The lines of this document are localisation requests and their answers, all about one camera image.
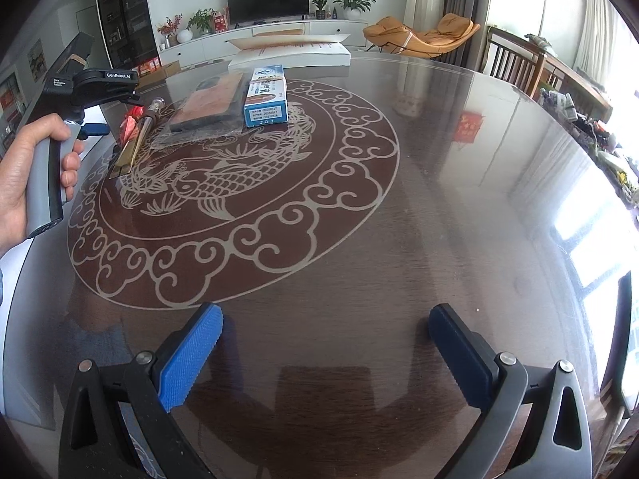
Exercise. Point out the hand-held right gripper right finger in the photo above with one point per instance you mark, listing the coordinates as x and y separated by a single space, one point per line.
459 354

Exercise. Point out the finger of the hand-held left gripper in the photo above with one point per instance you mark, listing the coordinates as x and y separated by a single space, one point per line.
96 130

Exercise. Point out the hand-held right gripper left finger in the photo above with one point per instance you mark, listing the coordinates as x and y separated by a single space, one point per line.
192 354

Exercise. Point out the white cardboard box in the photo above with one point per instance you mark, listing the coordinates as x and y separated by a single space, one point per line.
289 57

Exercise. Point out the person's left hand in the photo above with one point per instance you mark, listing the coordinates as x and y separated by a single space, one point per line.
17 184

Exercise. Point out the red packet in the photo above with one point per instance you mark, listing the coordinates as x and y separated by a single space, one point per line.
131 124

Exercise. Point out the brass and wood stick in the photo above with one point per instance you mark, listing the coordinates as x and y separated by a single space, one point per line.
135 139

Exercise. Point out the brown cardboard box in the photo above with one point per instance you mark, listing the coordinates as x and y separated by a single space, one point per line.
159 72

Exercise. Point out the black glass cabinet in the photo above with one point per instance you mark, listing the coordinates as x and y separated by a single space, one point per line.
125 15

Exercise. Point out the red flower arrangement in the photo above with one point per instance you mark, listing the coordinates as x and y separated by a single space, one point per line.
168 27

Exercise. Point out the white round vase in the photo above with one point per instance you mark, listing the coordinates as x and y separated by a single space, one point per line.
184 36

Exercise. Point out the white television console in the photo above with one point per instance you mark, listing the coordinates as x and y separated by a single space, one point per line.
209 45

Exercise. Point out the green potted plant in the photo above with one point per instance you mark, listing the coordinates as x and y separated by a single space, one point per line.
202 20

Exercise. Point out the red gift box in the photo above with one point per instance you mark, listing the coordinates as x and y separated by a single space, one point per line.
219 19

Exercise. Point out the blue and white box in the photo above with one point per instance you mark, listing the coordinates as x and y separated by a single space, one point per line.
264 105

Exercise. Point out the black television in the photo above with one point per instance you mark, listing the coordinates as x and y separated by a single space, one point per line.
267 0

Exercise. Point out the small potted plant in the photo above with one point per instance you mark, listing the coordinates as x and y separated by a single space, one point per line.
320 7

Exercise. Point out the pile of assorted clutter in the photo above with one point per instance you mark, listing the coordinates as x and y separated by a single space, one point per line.
594 129

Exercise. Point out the large leafy potted plant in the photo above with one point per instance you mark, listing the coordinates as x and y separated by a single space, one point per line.
353 2

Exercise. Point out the wooden chair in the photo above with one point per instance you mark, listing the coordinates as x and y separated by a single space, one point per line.
529 60

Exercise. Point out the orange lounge chair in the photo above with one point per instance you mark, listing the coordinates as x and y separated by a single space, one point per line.
424 35

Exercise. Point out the wall painting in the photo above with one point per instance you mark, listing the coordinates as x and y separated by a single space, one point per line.
36 60

